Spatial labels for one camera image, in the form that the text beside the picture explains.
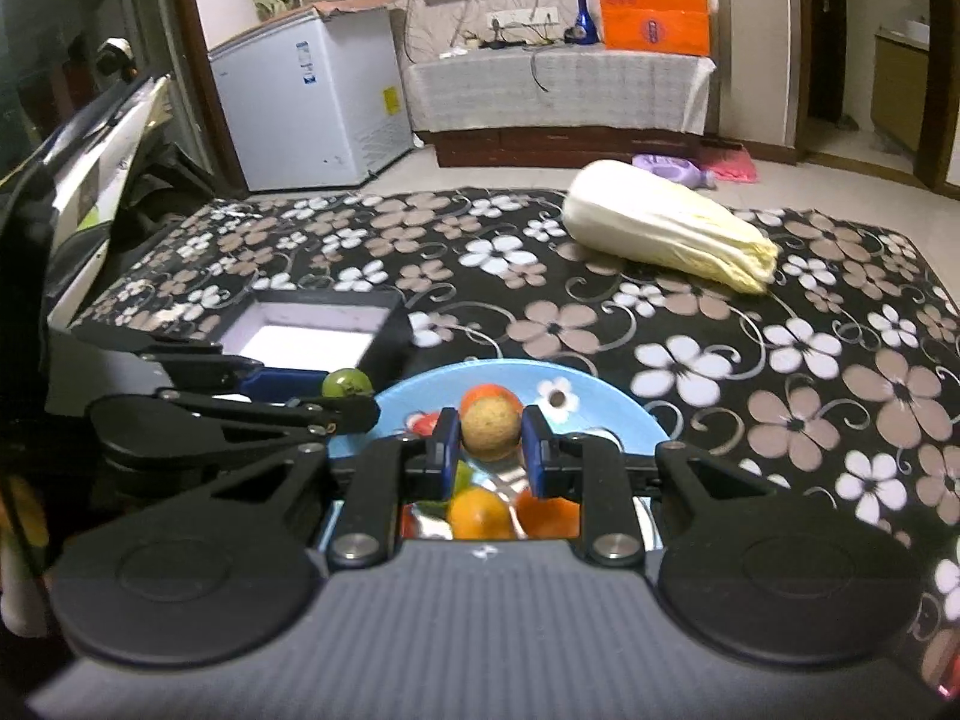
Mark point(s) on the person's left forearm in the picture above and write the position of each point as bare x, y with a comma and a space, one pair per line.
21, 540

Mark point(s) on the white chest freezer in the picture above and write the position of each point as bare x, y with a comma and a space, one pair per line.
315, 105

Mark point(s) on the yellow-orange tomato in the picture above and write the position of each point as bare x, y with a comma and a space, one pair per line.
469, 394

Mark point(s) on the dark wooden door frame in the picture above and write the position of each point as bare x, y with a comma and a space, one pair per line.
821, 52

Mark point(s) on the small green tomato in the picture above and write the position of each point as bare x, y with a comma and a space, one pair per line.
346, 382

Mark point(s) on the purple plastic item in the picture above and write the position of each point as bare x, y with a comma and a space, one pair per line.
667, 169

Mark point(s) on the black bag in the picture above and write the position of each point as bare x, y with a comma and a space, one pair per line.
176, 180

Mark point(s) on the blue round printed plate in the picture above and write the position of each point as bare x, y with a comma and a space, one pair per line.
600, 412

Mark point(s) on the pink cloth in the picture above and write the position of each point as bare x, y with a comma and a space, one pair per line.
733, 165

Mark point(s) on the brown cardboard sheet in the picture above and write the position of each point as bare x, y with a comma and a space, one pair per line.
352, 6

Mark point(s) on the orange cardboard box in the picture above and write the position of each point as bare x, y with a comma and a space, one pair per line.
652, 7

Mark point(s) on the small white camera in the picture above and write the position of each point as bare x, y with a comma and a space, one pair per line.
114, 56

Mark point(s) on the small yellow-green fruit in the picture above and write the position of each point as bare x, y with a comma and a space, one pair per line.
491, 424

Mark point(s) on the dark wooden TV cabinet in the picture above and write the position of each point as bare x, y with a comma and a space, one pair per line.
562, 146

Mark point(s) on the black cardboard box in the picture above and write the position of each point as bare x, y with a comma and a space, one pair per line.
315, 337

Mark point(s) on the white wall power sockets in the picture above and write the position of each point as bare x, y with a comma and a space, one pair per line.
521, 16

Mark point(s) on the large orange tomato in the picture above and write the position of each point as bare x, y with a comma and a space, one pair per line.
551, 516

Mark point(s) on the napa cabbage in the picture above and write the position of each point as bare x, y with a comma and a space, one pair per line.
652, 225

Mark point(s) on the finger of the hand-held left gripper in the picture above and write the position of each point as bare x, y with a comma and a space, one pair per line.
285, 420
289, 384

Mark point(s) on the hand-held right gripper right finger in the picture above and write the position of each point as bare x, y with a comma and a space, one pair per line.
534, 450

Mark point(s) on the medium orange tomato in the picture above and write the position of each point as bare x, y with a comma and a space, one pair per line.
480, 516

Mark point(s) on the blue glass bottle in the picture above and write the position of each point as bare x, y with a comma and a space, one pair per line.
583, 19

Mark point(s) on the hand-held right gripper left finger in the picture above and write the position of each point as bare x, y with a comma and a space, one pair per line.
450, 442

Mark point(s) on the wooden kitchen cabinet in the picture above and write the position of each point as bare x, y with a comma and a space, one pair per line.
900, 90

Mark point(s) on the cloth-covered TV cabinet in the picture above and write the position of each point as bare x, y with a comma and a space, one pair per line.
562, 90

